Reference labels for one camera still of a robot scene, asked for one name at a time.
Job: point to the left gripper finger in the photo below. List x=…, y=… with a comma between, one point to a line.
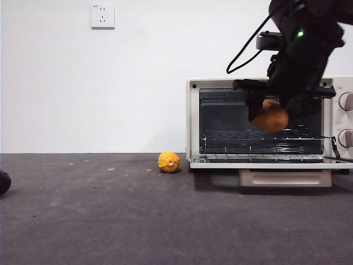
x=303, y=106
x=255, y=107

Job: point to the brown potato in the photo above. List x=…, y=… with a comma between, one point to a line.
x=271, y=118

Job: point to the cream glass oven door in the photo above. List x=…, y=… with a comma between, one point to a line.
x=248, y=165

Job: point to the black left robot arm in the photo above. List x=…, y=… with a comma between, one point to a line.
x=303, y=60

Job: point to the large beige oven knob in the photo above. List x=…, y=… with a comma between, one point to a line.
x=347, y=102

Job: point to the small beige oven knob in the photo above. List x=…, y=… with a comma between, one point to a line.
x=347, y=138

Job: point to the cream toaster oven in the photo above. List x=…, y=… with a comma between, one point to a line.
x=193, y=124

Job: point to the dark purple eggplant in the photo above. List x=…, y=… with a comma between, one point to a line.
x=4, y=183

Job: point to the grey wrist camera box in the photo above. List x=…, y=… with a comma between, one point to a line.
x=264, y=41

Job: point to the white wall socket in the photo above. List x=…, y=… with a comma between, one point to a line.
x=102, y=16

